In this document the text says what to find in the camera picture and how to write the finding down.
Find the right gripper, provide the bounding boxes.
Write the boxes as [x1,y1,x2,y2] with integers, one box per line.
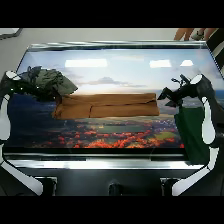
[156,86,183,108]

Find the brown shirt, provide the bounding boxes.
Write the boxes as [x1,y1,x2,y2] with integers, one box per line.
[51,92,161,121]

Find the dark green garment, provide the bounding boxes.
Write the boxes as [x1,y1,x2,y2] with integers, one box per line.
[174,105,210,166]

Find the person's legs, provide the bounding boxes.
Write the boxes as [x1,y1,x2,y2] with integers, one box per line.
[174,28,218,42]

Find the olive green garment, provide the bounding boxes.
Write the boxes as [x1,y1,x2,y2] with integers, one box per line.
[32,68,79,102]

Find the silver frame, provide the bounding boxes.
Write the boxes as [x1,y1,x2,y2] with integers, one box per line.
[0,151,224,197]

